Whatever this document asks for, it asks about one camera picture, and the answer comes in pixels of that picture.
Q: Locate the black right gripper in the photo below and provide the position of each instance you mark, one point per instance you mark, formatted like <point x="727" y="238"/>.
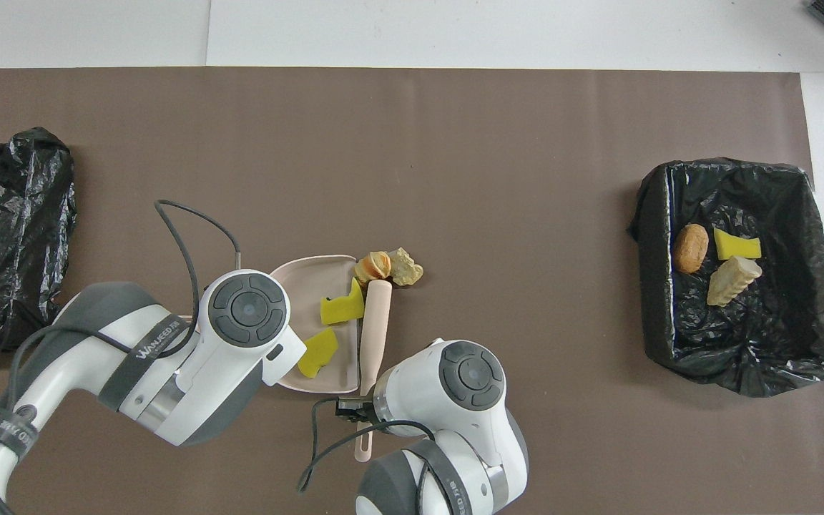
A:
<point x="355" y="410"/>

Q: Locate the plain yellow sponge piece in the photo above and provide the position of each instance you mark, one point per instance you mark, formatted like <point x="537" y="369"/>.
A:
<point x="317" y="354"/>

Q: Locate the beige hand brush black bristles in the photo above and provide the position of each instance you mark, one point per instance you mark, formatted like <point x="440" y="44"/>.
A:
<point x="376" y="329"/>

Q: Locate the yellow sponge piece green backing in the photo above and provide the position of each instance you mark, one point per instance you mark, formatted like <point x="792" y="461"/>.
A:
<point x="342" y="307"/>

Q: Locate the beige plastic dustpan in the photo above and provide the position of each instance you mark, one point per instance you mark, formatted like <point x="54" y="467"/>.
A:
<point x="312" y="286"/>

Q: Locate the pale paper ball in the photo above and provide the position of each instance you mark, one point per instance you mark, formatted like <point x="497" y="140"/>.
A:
<point x="406" y="267"/>

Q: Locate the brown cork chunk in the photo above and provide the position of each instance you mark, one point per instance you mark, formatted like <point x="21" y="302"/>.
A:
<point x="691" y="248"/>

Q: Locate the pale ridged foam chunk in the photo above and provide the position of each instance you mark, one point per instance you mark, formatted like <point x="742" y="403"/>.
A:
<point x="732" y="280"/>

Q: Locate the yellow sponge wedge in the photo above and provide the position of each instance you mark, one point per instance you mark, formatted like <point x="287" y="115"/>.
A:
<point x="737" y="247"/>

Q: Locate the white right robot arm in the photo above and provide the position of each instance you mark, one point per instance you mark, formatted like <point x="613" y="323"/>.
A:
<point x="455" y="408"/>

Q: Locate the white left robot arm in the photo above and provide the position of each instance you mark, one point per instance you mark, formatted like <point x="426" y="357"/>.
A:
<point x="140" y="372"/>

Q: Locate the bin covered by black bag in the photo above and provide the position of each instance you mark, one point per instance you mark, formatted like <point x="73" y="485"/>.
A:
<point x="4" y="236"/>

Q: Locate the open bin with black bag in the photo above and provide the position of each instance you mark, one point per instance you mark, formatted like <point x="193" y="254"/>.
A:
<point x="755" y="343"/>

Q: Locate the brown table mat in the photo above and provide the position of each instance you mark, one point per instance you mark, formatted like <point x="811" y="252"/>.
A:
<point x="169" y="143"/>

